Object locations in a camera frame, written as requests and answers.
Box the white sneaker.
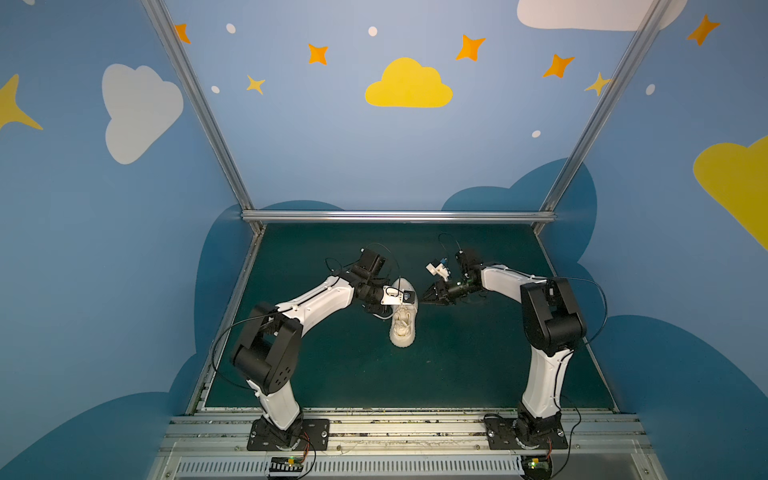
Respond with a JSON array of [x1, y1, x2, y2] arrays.
[[389, 278, 418, 348]]

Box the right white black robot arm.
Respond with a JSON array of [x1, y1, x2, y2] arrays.
[[422, 249, 587, 449]]

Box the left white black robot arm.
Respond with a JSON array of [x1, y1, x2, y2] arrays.
[[230, 249, 416, 450]]

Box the rear aluminium crossbar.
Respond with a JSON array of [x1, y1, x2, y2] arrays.
[[241, 209, 556, 224]]

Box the right small circuit board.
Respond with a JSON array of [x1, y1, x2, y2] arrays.
[[521, 456, 553, 480]]

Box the small circuit board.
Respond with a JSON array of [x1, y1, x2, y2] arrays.
[[521, 456, 553, 480], [266, 456, 305, 478]]

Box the left small circuit board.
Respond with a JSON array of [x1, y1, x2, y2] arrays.
[[266, 456, 305, 478]]

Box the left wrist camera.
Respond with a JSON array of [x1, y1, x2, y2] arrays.
[[381, 286, 417, 306]]

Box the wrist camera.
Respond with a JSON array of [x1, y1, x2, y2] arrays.
[[426, 258, 451, 281], [381, 286, 417, 306]]

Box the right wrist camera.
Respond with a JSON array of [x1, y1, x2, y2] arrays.
[[426, 258, 451, 281]]

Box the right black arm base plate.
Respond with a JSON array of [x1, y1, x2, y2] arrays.
[[483, 414, 569, 450]]

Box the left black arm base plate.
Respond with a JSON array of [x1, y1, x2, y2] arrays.
[[246, 416, 330, 451]]

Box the aluminium rail base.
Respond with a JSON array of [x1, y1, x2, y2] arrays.
[[148, 408, 666, 479]]

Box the right aluminium frame post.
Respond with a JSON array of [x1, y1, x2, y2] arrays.
[[532, 0, 672, 236]]

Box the aluminium frame post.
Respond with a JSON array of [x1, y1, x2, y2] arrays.
[[142, 0, 253, 214], [532, 0, 672, 236]]

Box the left aluminium frame post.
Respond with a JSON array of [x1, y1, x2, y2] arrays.
[[142, 0, 253, 214]]

